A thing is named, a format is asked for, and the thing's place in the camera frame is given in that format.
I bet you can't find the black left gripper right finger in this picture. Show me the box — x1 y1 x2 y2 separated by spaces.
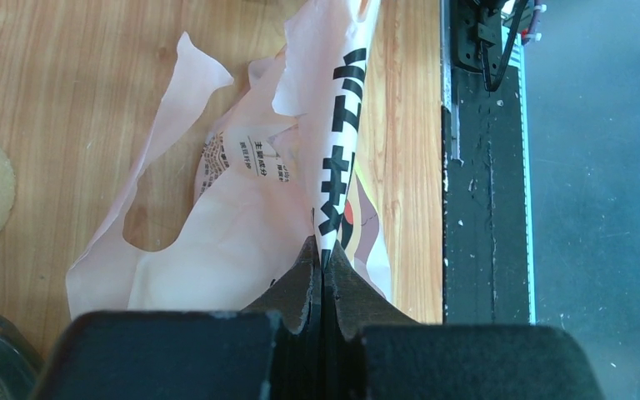
322 242 417 399

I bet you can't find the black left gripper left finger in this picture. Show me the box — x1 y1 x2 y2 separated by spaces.
243 236 322 399

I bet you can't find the pink cat litter bag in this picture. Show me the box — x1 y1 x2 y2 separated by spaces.
66 1 392 318

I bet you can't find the black mounting rail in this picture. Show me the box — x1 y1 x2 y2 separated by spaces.
441 1 536 324

